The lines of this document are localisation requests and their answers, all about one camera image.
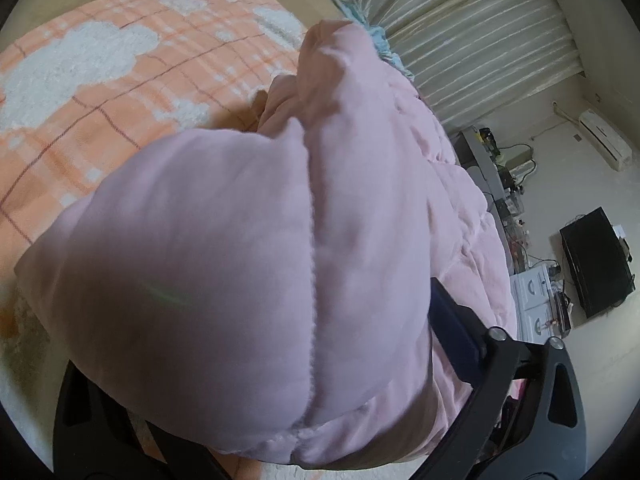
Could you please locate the white drawer cabinet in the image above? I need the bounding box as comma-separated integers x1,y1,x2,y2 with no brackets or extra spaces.
510,265,572,346

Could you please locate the clutter of small shelf items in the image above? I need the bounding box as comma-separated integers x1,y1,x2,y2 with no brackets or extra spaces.
477,127,538,261

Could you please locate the orange plaid cloud blanket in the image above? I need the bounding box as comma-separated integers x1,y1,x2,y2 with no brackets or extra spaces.
0,0,308,466

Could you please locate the grey cluttered desk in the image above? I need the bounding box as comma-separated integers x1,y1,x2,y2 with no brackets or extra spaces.
457,127,531,273

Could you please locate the pink quilted jacket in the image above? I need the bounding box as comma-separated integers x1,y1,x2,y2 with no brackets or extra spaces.
12,19,518,467

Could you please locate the white air conditioner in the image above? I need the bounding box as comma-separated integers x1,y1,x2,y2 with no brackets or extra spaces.
577,109,632,171

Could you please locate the light blue cloth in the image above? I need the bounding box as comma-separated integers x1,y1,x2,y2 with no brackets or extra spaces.
340,5,417,81

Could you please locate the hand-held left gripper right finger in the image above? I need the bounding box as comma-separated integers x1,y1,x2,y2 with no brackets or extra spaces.
415,277,587,480

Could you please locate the black television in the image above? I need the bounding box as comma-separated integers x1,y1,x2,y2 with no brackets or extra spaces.
559,206,636,319

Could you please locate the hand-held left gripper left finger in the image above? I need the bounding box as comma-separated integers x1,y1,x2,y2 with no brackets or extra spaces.
52,360,233,480

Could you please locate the white striped curtain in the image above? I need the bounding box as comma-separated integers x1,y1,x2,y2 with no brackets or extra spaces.
350,0,586,127

